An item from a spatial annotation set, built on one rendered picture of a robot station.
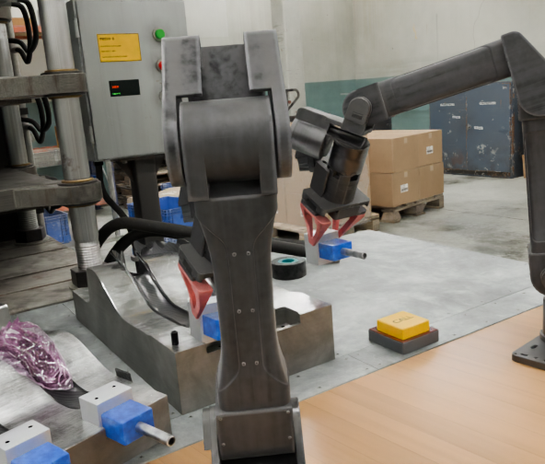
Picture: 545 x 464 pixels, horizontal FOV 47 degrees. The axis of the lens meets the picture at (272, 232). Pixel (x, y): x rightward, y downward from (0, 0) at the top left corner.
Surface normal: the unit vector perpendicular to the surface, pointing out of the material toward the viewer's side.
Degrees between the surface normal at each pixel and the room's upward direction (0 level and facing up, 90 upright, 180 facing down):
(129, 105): 90
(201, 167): 100
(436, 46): 90
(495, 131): 90
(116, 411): 0
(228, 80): 71
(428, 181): 90
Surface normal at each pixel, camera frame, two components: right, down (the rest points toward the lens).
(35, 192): -0.07, 0.22
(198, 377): 0.54, 0.14
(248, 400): 0.07, 0.38
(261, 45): -0.01, -0.52
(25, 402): 0.22, -0.87
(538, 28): -0.81, 0.19
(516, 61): -0.34, 0.23
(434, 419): -0.07, -0.97
